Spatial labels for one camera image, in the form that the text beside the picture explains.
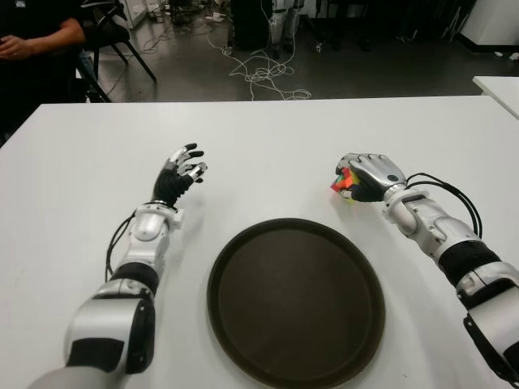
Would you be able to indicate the white glass display cabinet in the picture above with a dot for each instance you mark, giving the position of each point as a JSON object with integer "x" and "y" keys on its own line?
{"x": 135, "y": 12}

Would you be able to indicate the white cabinet with black base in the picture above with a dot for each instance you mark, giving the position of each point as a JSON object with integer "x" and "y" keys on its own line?
{"x": 492, "y": 20}

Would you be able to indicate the black folding chair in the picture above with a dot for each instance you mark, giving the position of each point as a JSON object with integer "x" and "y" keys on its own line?
{"x": 109, "y": 34}

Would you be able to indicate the multicolour Rubik's cube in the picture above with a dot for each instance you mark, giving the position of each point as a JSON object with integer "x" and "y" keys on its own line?
{"x": 344, "y": 182}

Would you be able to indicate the silver humanoid robot legs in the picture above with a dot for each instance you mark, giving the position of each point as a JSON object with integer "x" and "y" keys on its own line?
{"x": 284, "y": 24}

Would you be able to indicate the white side table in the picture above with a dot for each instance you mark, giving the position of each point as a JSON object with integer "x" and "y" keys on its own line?
{"x": 500, "y": 91}

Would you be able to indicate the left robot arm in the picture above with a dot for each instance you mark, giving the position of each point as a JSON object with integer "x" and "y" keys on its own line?
{"x": 105, "y": 320}

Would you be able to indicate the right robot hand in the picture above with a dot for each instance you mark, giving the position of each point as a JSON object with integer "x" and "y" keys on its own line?
{"x": 379, "y": 172}

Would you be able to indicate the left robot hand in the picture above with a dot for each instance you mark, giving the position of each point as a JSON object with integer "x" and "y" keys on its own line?
{"x": 169, "y": 186}

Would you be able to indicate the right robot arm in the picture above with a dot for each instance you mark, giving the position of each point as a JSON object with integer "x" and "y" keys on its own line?
{"x": 430, "y": 223}

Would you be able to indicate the seated person in black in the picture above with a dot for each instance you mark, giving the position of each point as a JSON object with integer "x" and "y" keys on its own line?
{"x": 32, "y": 69}

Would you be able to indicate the dark brown round plate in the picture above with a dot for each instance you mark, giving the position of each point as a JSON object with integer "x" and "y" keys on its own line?
{"x": 296, "y": 308}

